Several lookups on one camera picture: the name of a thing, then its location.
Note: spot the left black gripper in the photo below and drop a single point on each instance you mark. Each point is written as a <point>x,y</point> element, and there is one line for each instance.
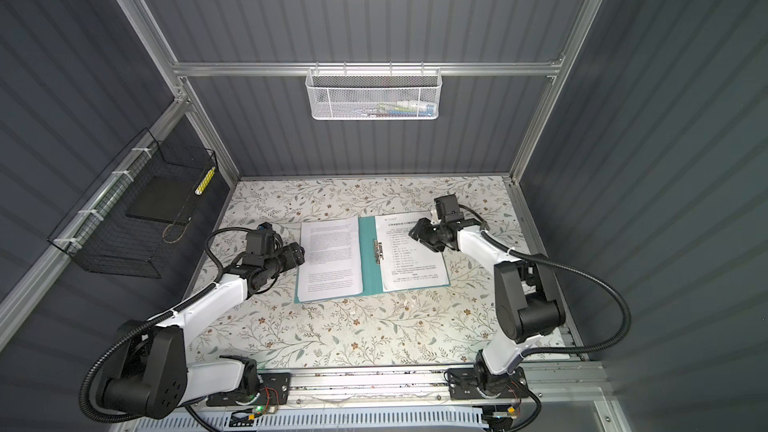
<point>292,255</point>

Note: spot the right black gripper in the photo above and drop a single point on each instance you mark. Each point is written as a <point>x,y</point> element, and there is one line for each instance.
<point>422,228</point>

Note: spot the white paper stack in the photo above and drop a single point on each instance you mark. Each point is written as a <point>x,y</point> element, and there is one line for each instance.
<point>405,263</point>

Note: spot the white printed paper sheet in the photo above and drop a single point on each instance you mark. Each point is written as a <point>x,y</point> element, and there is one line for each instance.
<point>333,267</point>

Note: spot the teal green file folder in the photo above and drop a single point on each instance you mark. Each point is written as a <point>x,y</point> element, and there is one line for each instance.
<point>371,272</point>

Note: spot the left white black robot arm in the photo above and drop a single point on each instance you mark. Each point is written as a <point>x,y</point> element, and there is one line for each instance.
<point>146,373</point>

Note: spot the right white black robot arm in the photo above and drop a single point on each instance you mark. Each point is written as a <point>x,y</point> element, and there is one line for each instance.
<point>528,304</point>

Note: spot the metal folder clip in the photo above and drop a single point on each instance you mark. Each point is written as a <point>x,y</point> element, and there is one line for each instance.
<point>378,251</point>

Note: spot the yellow marker pen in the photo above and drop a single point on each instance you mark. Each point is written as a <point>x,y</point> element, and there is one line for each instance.
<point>205,181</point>

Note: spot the pens in white basket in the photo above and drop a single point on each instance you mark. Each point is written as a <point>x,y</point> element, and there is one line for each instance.
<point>409,109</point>

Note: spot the black flat pad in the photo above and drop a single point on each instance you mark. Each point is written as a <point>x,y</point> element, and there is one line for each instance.
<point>165,200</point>

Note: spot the white wire mesh basket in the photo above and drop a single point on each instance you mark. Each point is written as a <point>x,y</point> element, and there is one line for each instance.
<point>333,97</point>

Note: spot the black wire mesh basket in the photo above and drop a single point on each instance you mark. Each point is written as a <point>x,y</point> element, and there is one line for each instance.
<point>132,224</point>

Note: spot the white slotted cable duct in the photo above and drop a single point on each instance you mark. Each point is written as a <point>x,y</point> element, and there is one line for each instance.
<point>336,419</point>

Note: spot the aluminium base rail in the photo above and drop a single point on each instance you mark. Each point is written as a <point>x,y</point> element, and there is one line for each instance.
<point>426,385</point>

